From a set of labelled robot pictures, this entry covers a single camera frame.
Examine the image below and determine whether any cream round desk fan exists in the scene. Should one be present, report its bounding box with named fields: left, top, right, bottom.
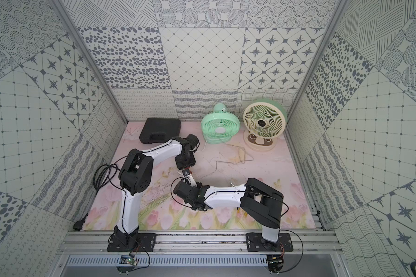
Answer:
left=243, top=99, right=287, bottom=152

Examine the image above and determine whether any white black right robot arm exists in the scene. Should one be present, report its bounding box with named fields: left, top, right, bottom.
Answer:
left=172, top=178, right=284, bottom=243

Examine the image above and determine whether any thin white cream fan cable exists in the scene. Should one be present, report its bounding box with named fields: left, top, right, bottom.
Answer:
left=209, top=140, right=255, bottom=174

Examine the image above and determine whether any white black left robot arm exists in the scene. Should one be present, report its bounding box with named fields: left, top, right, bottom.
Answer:
left=113, top=134, right=199, bottom=246

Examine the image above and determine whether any aluminium mounting rail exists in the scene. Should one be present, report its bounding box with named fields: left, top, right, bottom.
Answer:
left=58, top=229, right=343, bottom=255

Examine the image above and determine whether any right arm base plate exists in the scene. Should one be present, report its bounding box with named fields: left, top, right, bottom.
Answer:
left=246, top=233, right=294, bottom=252

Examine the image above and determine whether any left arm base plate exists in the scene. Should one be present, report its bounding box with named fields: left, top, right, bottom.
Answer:
left=107, top=233, right=157, bottom=252

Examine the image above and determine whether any black power strip cable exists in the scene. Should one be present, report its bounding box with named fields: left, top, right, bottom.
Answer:
left=72, top=162, right=132, bottom=232

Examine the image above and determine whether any black plastic tool case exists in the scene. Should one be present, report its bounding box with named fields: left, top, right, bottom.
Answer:
left=139, top=118, right=181, bottom=144

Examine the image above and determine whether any green desk fan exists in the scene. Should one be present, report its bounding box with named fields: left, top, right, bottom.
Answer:
left=201, top=103, right=240, bottom=144

